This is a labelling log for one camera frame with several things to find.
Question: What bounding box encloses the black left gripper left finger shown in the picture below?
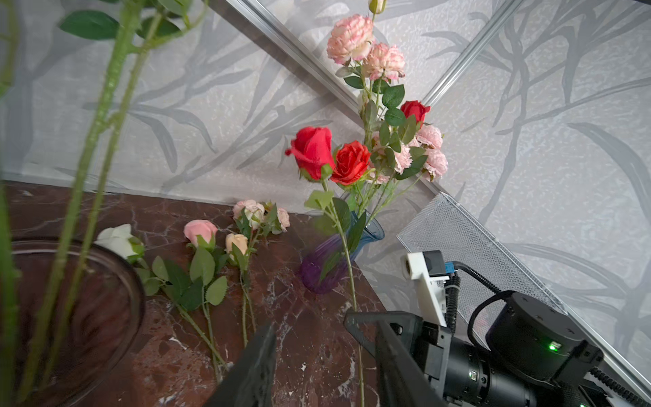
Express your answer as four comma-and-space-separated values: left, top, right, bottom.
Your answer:
203, 323, 276, 407

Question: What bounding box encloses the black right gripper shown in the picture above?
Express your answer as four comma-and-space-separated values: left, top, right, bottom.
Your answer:
344, 311, 453, 397

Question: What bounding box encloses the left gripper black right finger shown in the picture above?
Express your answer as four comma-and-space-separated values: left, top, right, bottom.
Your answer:
375, 322, 448, 407

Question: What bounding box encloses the purple ribbed glass vase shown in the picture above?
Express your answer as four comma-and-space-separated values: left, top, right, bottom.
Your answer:
298, 215, 385, 294

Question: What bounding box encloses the peach rosebud stem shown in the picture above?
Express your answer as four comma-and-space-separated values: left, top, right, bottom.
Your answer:
225, 233, 257, 346

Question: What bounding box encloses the white rose stem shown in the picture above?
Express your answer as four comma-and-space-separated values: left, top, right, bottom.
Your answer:
95, 224, 228, 343

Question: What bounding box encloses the dark glass cup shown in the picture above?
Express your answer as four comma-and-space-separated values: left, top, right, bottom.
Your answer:
1, 237, 145, 406

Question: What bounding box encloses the pink rosebud stem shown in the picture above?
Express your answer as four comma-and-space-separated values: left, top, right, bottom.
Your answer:
183, 220, 225, 379

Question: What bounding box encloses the small pink bud spray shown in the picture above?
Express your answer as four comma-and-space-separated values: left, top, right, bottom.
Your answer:
232, 199, 291, 238

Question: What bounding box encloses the pink rose stem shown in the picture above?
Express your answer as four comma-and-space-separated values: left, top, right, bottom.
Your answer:
327, 1, 406, 145
369, 132, 413, 203
408, 124, 449, 181

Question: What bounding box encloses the green stem small red rose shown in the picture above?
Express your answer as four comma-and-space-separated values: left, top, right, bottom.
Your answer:
283, 125, 367, 407

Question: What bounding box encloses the dark red rose stem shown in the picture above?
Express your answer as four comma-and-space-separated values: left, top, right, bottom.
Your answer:
400, 101, 431, 125

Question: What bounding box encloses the white blue flower stem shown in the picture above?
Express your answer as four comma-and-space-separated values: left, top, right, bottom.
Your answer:
40, 0, 210, 388

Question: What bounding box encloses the orange rose stem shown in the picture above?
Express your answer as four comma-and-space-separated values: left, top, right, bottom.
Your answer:
16, 1, 145, 403

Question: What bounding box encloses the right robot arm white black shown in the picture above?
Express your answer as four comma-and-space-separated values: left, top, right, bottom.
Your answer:
344, 290, 648, 406

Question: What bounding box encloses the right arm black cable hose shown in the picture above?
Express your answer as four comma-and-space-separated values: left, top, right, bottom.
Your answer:
444, 260, 651, 407

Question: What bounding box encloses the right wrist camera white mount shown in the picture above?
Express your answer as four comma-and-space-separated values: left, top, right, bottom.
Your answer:
403, 250, 454, 327

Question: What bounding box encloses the white wire mesh basket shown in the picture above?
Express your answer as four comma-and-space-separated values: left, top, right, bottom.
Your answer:
398, 193, 566, 314

